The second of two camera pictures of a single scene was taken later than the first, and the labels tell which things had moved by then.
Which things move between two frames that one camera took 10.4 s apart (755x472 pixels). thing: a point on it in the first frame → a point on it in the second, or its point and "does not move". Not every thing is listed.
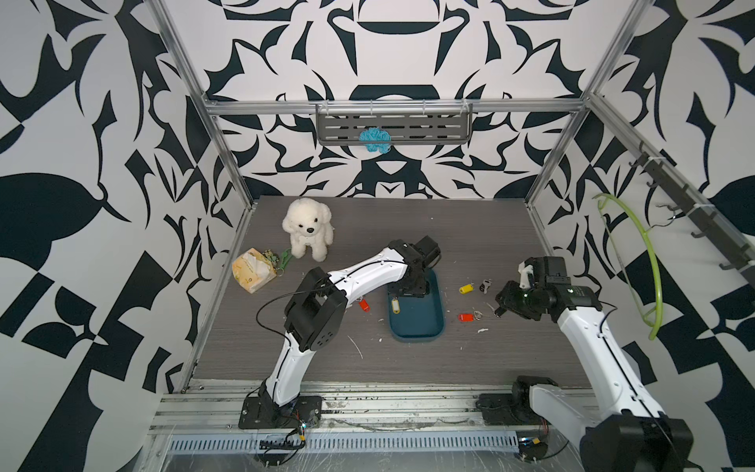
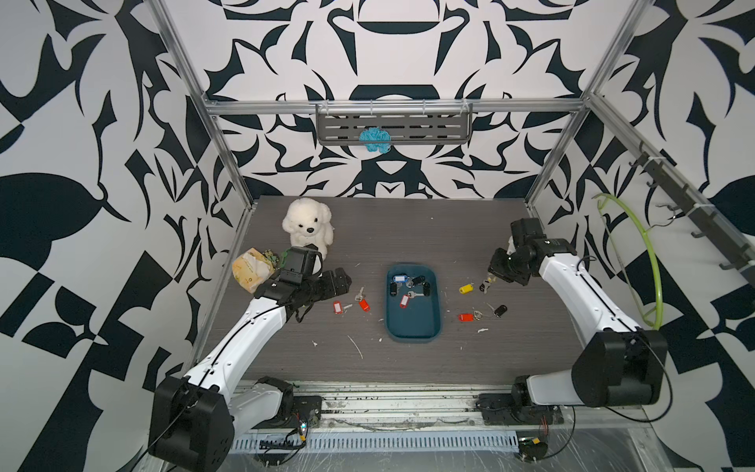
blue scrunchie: [376, 134] does not move
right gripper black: [509, 298] → [496, 267]
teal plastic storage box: [420, 318] does not move
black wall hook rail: [738, 255] does not move
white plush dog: [309, 223] does not move
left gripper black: [421, 290] → [343, 284]
